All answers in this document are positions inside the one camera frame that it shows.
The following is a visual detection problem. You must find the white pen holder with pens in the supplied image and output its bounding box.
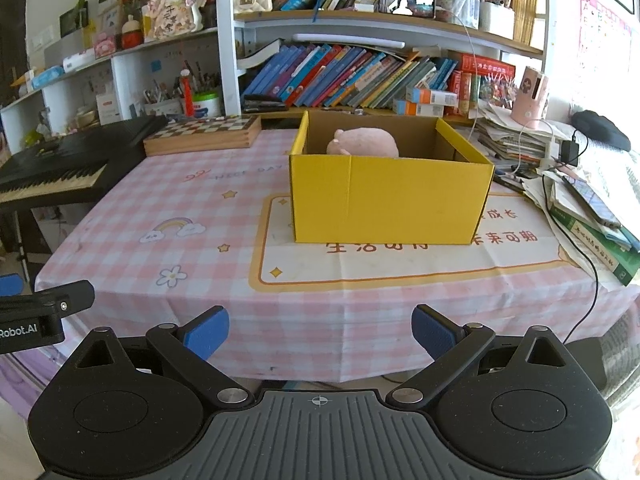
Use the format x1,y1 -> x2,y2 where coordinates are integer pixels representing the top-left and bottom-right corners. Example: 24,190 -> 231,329
143,80 -> 183,117

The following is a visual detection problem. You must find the wooden chessboard box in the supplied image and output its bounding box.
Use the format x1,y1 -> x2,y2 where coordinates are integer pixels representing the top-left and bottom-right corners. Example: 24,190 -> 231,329
143,114 -> 262,157

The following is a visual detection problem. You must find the white desk organiser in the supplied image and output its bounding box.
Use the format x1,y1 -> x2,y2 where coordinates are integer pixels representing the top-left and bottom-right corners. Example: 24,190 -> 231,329
479,0 -> 516,40

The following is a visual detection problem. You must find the pink plush toy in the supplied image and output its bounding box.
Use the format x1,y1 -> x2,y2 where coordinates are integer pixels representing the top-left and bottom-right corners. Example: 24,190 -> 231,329
326,127 -> 400,158

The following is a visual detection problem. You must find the pink cylinder gadget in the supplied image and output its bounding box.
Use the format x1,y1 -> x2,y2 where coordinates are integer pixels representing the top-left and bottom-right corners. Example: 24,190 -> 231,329
510,66 -> 550,123

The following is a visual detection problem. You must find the colourful stick bundle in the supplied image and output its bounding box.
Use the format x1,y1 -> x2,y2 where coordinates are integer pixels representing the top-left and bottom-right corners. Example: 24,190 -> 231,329
479,72 -> 517,109

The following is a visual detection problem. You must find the pink checked tablecloth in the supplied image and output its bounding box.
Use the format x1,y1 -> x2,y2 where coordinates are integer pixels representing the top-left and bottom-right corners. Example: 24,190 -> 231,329
34,127 -> 640,386

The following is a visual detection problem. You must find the black cable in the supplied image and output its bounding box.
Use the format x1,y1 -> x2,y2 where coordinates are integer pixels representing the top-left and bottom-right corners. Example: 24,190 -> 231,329
542,130 -> 601,346

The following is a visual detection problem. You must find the red round doll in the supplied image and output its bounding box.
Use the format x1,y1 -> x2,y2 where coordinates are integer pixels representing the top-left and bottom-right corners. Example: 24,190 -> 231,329
120,14 -> 146,50

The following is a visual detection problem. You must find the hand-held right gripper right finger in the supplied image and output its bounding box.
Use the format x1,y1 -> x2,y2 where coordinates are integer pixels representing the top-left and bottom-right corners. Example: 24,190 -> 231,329
390,304 -> 581,407

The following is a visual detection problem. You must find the stack of papers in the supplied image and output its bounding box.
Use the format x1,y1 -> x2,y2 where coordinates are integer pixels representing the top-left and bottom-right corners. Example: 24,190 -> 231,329
472,117 -> 556,161

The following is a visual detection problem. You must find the white jar green lid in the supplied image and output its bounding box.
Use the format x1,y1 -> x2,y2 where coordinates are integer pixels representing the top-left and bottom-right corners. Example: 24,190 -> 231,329
191,91 -> 222,118

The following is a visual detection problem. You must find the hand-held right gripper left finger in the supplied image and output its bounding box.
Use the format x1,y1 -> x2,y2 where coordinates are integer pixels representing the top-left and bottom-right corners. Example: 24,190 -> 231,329
65,305 -> 254,408

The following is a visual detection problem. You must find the black keyboard piano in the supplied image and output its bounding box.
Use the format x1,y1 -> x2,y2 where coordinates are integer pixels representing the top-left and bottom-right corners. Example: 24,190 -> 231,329
0,115 -> 168,211

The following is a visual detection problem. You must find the black stapler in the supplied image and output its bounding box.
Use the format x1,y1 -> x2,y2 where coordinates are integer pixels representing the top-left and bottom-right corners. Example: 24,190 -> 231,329
242,94 -> 290,113

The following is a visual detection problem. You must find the long row of colourful books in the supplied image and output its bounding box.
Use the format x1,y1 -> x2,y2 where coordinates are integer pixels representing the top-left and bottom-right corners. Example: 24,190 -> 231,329
242,44 -> 516,116

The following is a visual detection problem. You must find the thick green book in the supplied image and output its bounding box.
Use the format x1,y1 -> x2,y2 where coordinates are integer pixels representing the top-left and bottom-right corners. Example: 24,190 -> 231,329
547,205 -> 640,286

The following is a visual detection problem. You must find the floral ceramic ornament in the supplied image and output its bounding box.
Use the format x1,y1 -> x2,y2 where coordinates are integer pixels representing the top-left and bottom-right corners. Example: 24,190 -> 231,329
141,0 -> 206,43

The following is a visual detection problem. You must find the white box red label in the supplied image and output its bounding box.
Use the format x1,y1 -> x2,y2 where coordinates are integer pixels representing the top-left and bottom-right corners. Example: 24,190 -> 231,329
95,87 -> 121,125

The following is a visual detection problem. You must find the smartphone with lit screen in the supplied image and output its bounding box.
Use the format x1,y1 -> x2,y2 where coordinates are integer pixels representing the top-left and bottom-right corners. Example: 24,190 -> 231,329
378,0 -> 437,17

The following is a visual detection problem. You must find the blue wipes pack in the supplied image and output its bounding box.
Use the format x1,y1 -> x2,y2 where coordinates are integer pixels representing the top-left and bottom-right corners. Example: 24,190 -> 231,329
25,65 -> 66,92

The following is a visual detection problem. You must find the pink wall poster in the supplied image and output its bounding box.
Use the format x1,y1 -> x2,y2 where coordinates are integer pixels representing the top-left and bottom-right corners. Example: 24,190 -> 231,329
580,0 -> 636,76

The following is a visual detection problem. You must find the yellow cardboard box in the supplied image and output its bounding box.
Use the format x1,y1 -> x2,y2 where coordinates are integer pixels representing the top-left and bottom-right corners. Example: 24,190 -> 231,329
289,110 -> 496,246

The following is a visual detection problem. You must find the white bookshelf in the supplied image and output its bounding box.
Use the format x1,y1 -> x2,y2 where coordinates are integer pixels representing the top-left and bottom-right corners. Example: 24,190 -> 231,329
0,0 -> 551,141

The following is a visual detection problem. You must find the orange white small box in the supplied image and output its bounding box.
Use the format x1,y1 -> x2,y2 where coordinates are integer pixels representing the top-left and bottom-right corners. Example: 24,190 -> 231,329
405,87 -> 459,107
394,101 -> 446,117

